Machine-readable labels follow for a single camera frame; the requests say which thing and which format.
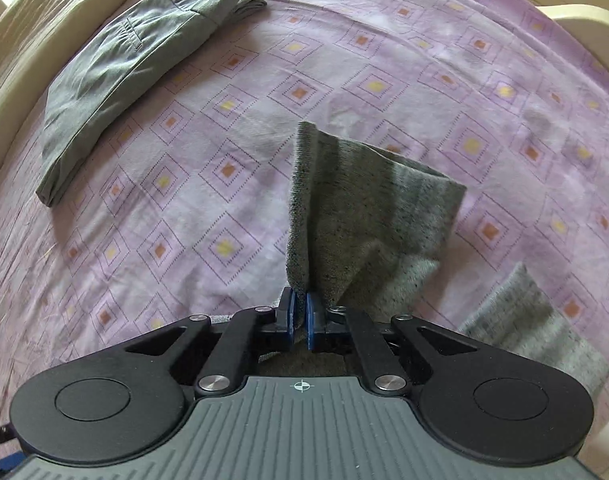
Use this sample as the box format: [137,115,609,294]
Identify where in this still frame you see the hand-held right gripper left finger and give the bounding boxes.
[125,287,298,394]

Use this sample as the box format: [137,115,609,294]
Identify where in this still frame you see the cream bed frame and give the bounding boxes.
[534,3,609,92]

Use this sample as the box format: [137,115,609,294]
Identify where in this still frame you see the folded green-grey pants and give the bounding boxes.
[36,0,268,208]

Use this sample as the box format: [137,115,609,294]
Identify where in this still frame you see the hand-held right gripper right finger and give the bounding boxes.
[305,292,481,394]

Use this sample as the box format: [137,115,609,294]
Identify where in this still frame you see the beige blanket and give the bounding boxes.
[0,0,181,196]

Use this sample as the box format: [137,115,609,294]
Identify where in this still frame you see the heathered grey pants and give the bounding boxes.
[209,121,609,397]

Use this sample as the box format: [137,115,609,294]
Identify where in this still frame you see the purple square-patterned bed sheet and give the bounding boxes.
[0,0,609,441]

